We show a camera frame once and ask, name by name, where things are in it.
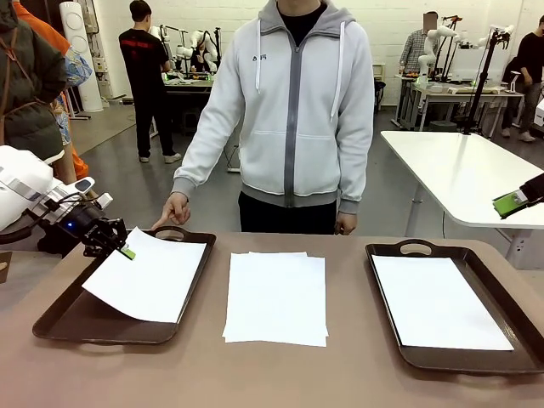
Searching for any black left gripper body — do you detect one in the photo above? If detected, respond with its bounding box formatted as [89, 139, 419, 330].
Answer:
[59, 201, 128, 248]

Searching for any person's right forearm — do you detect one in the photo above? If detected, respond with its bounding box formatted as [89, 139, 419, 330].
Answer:
[172, 118, 230, 199]

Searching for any person's left forearm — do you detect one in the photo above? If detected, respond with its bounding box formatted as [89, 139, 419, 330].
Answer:
[337, 139, 376, 216]

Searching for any person's right hand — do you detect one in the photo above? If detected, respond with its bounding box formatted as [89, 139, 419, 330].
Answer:
[150, 191, 192, 233]

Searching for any person's left hand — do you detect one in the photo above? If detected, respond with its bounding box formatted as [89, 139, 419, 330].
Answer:
[334, 212, 359, 236]

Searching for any white table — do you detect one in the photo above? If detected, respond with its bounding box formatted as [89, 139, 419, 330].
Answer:
[380, 130, 544, 269]

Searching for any brown cardboard piece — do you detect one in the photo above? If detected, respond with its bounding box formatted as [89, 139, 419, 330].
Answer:
[0, 250, 14, 285]

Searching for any long grey background desk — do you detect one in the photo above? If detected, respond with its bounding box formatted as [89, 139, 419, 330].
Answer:
[399, 78, 526, 139]

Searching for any black tripod stand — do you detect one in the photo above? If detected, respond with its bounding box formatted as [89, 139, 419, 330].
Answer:
[462, 24, 516, 136]

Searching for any background person in dark top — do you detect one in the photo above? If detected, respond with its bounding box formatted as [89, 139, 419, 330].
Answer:
[501, 15, 544, 144]

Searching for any black stool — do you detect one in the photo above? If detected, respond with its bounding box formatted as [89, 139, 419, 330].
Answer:
[181, 107, 205, 137]

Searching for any person in olive jacket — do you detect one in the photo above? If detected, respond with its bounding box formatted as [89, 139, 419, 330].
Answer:
[0, 0, 86, 256]

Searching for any man in black t-shirt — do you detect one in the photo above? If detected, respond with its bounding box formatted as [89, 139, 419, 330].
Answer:
[118, 0, 183, 165]

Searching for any background man in plaid shirt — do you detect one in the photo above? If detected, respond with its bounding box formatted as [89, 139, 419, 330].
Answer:
[401, 11, 439, 77]

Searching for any black stand with orange joints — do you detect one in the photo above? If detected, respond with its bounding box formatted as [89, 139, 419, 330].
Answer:
[441, 15, 463, 82]

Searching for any seated background person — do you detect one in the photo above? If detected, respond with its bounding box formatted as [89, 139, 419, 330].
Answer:
[190, 42, 212, 73]

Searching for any white tower air conditioner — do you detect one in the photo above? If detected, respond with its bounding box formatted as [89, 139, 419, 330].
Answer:
[59, 0, 105, 113]

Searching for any person in white grey hoodie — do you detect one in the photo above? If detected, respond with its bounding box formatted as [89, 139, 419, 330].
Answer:
[172, 0, 377, 235]

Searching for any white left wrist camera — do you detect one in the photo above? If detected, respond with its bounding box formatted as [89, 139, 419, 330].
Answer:
[84, 191, 114, 210]

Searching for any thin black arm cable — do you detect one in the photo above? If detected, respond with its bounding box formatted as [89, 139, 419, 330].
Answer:
[0, 191, 93, 247]

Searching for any brown plastic tray with handles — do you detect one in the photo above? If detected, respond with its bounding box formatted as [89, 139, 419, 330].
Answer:
[32, 225, 217, 346]
[365, 239, 544, 376]

